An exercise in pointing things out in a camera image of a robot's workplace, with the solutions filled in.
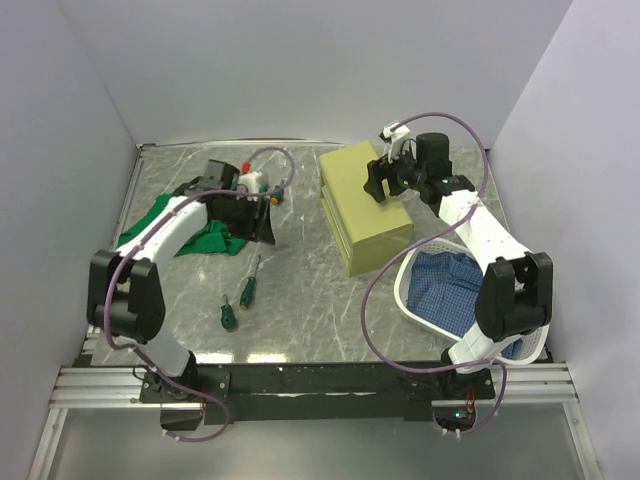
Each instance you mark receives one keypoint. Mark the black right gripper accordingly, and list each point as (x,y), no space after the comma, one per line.
(383,170)

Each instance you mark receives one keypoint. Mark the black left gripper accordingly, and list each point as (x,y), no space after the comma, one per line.
(255,229)

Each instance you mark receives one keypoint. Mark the long green screwdriver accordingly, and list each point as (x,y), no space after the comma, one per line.
(248,293)

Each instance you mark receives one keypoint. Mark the yellow-green metal tool chest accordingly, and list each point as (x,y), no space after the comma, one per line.
(367,233)

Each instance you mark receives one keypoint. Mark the short green screwdriver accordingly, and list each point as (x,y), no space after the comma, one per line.
(228,319)

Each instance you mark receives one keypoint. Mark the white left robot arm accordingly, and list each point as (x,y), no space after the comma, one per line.
(125,296)

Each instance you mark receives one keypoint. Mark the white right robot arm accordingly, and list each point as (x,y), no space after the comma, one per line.
(514,306)

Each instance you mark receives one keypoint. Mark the green cloth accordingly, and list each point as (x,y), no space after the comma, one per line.
(213,238)

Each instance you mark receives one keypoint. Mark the blue checkered shirt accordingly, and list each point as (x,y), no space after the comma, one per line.
(443,290)

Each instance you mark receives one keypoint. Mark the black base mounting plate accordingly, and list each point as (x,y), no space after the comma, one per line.
(314,391)

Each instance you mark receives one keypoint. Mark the white plastic laundry basket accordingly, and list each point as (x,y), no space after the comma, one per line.
(403,277)

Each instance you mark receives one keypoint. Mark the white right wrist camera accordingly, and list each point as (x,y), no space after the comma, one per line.
(393,135)

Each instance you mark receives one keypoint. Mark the aluminium frame rail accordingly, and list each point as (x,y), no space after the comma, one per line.
(83,388)

